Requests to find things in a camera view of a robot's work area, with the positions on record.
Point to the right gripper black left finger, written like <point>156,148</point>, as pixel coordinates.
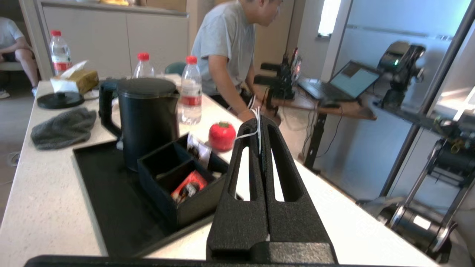
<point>237,226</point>

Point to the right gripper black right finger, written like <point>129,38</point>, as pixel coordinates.
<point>293,218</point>

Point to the black electric kettle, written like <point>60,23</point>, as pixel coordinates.
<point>148,126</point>

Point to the white tea bag packet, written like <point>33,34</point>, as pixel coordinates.
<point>198,150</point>

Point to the black compartment organizer box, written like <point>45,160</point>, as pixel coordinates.
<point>193,211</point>

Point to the red coffee sachet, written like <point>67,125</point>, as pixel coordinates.
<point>189,185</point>

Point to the red tomato-shaped timer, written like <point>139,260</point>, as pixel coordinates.
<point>222,136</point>

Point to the black computer mouse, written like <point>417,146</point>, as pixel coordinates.
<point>331,104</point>

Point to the brown wooden desk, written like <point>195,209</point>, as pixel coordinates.
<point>345,109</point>

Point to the black teleoperation rig stand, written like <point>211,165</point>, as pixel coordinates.
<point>419,218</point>

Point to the black rectangular serving tray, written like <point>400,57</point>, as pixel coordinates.
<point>111,207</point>

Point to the black handheld teleoperation rig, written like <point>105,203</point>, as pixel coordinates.
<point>282,79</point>

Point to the clear water bottle red cap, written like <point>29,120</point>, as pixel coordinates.
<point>190,92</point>
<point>60,52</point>
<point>144,68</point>

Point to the black laptop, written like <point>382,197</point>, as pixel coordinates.
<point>352,79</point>

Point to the teal chair back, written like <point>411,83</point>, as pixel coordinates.
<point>174,68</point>

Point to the person in grey t-shirt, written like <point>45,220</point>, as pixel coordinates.
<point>226,44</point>

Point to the dark grey folded cloth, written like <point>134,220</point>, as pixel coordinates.
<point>63,128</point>

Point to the yellow soft tissue pack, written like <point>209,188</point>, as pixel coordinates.
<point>83,79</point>

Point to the black round kettle base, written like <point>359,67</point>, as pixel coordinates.
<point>61,100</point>

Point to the beige sideboard cabinet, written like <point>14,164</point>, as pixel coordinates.
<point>111,40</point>

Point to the seated person white shirt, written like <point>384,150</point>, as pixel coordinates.
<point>13,44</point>

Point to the window with dark frame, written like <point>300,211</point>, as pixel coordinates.
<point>330,16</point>

